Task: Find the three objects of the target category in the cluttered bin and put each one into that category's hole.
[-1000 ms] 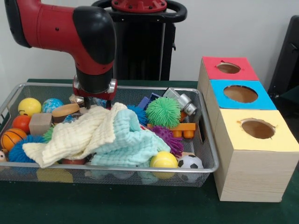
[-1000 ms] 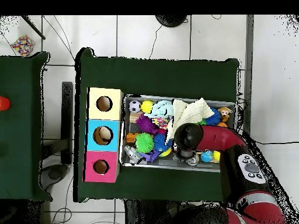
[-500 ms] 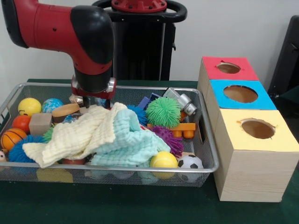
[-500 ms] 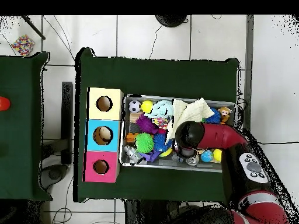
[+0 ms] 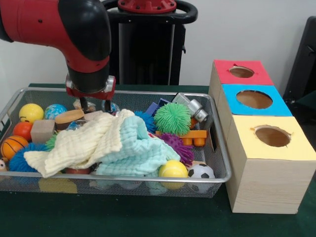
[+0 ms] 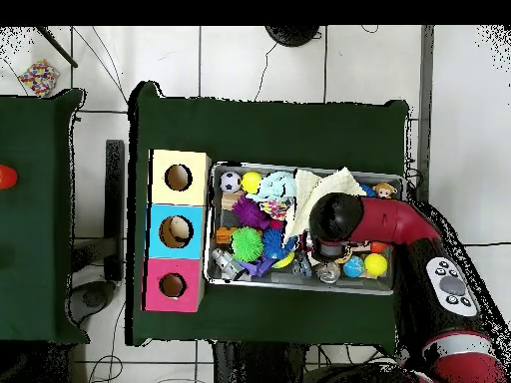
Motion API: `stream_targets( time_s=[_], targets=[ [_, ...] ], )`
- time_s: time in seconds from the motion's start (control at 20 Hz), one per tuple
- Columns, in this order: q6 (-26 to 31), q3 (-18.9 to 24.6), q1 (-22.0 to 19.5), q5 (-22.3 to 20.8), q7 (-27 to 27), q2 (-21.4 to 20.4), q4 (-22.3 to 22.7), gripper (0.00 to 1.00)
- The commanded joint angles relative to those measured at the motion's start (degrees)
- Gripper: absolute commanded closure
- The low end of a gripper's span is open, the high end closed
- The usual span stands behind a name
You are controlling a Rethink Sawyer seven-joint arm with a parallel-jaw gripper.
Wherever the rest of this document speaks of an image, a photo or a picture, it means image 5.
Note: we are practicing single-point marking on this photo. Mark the black upright panel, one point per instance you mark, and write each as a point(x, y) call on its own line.
point(303, 61)

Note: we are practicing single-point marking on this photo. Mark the purple spiky rubber ball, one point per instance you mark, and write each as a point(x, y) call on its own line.
point(180, 148)

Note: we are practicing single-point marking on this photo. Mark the silver mesh bin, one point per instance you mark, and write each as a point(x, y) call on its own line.
point(217, 153)

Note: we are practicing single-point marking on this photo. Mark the brown monkey plush toy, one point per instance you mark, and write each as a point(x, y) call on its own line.
point(2, 166)

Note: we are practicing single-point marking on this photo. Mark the dark green table cloth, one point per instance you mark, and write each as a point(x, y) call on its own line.
point(307, 98)
point(123, 217)

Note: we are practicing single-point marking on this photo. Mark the yellow tennis ball toy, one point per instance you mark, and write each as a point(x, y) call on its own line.
point(172, 169)

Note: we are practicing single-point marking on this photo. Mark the green spiky rubber ball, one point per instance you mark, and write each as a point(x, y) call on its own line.
point(172, 118)

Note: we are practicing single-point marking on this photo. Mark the blue spiky rubber ball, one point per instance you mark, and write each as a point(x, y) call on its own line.
point(22, 158)

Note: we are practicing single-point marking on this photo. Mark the yellow smiley ball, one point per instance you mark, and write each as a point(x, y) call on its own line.
point(31, 113)

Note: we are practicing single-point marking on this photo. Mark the mint green muslin cloth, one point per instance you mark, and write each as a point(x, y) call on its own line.
point(138, 153)

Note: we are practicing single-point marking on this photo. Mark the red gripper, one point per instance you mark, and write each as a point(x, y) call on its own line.
point(91, 95)

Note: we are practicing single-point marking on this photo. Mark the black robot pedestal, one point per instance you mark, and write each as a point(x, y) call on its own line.
point(153, 49)

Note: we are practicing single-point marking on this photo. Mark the small soccer ball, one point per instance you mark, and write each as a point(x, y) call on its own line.
point(201, 171)

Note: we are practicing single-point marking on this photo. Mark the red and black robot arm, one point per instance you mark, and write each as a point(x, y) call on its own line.
point(61, 24)

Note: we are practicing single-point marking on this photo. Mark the wooden box with three holes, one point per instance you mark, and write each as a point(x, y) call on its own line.
point(266, 187)

